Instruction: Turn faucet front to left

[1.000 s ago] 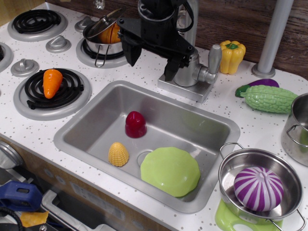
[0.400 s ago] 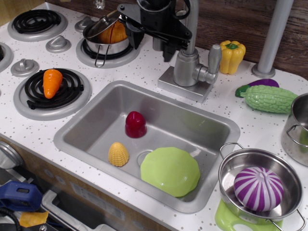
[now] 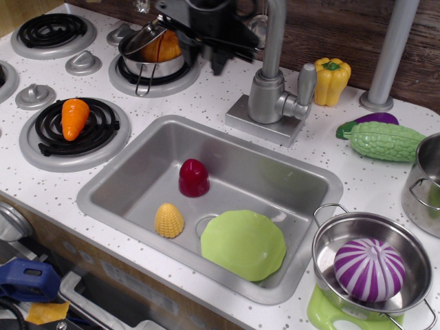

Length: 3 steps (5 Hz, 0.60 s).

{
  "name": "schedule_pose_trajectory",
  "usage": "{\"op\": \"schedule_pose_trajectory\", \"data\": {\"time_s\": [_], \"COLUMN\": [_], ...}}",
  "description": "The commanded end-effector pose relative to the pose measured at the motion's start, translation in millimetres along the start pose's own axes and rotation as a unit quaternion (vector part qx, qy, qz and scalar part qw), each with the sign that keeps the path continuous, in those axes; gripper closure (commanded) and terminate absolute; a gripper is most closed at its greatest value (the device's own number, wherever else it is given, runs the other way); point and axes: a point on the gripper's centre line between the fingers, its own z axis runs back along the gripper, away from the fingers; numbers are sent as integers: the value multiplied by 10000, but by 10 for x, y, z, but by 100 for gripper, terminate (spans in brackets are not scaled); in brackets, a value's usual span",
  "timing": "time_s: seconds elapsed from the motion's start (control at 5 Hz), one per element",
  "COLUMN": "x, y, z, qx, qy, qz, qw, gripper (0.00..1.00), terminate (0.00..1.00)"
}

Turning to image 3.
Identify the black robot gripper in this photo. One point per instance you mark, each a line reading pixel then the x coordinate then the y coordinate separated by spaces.
pixel 219 26

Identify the silver toy faucet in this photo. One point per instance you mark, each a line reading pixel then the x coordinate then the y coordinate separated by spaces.
pixel 270 111

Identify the orange toy pumpkin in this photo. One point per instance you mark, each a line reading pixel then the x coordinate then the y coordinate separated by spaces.
pixel 163 48

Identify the back right stove burner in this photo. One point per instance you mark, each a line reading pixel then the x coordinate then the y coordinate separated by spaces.
pixel 130 84

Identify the small steel pot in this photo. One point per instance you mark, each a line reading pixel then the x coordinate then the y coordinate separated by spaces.
pixel 137 65

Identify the steel pot lid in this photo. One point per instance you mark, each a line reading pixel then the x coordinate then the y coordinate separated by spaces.
pixel 136 40

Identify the silver stove knob back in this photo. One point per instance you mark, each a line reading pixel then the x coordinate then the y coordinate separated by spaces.
pixel 115 36

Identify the silver stove knob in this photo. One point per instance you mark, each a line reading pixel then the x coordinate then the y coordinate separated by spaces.
pixel 83 64
pixel 35 97
pixel 115 36

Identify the silver stove knob middle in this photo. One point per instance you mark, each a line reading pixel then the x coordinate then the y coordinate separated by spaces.
pixel 83 64

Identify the front black stove burner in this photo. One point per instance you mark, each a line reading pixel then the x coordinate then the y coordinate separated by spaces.
pixel 106 132

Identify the yellow toy bell pepper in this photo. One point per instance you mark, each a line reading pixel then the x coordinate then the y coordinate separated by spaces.
pixel 332 77

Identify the red toy vegetable piece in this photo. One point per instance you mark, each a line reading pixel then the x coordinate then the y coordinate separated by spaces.
pixel 193 178

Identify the silver sink basin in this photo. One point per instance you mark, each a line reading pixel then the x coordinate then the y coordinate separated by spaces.
pixel 127 192

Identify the orange toy carrot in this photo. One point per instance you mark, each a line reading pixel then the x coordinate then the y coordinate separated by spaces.
pixel 74 115

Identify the back left stove burner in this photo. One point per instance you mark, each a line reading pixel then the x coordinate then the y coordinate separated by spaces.
pixel 53 36

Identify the yellow toy corn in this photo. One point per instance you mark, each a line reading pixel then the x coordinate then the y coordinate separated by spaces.
pixel 169 222

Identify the silver stove knob front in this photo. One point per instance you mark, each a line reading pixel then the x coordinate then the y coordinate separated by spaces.
pixel 35 97

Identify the silver vertical pole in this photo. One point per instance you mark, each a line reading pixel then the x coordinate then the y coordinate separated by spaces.
pixel 378 97

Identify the purple toy eggplant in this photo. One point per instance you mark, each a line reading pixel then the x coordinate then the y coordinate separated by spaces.
pixel 373 117

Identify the green plastic plate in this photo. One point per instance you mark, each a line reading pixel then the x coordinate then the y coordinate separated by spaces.
pixel 245 243

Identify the far left stove burner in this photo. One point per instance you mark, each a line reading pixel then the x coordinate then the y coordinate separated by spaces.
pixel 9 79

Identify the green toy bitter gourd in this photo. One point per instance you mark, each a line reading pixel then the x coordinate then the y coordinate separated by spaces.
pixel 383 141

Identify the tall steel pot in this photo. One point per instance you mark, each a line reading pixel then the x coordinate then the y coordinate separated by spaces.
pixel 420 195

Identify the purple striped toy onion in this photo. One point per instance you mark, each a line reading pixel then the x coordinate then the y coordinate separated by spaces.
pixel 369 270

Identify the blue clamp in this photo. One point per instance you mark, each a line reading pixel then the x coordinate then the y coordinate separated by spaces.
pixel 29 281

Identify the green plastic cutting board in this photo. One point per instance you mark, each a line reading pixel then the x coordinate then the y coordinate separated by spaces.
pixel 323 313

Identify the steel pan with handles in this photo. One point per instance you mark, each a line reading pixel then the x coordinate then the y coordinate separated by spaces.
pixel 338 230

